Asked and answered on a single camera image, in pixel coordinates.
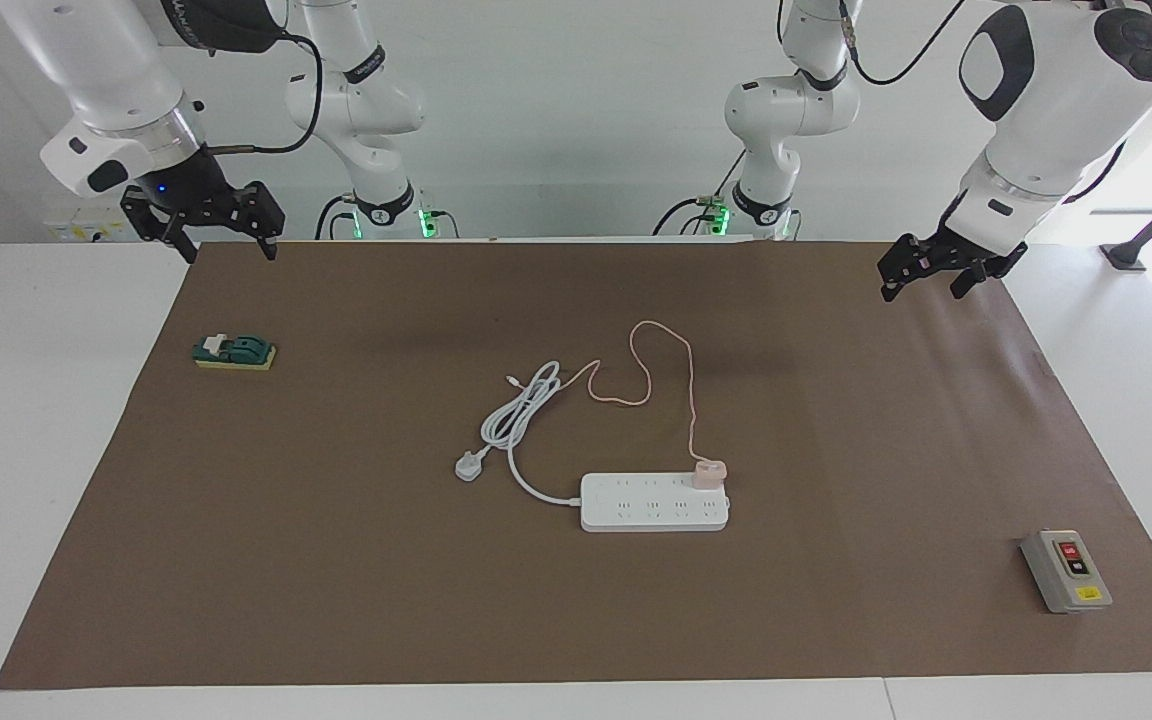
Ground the black base cable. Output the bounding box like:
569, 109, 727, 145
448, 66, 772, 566
651, 150, 747, 238
314, 193, 362, 241

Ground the black left base cable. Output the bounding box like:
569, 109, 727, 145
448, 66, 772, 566
651, 150, 747, 238

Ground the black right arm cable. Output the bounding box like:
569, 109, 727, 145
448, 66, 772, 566
204, 33, 323, 157

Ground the green knife switch yellow base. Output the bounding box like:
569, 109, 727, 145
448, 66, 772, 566
192, 333, 278, 373

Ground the brown paper table mat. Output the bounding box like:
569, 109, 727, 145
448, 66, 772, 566
0, 240, 1152, 691

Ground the grey push button switch box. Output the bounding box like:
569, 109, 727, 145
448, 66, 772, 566
1020, 529, 1114, 615

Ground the white power cord with plug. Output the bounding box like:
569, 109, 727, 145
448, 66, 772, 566
454, 360, 585, 504

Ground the black right base cable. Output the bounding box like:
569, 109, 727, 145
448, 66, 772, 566
314, 193, 362, 241

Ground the white power strip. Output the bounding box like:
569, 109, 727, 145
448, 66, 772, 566
579, 472, 732, 533

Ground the white socket with yellow label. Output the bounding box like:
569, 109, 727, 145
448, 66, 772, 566
44, 208, 132, 246

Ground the pink charging cable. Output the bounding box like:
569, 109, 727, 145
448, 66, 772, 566
505, 320, 703, 467

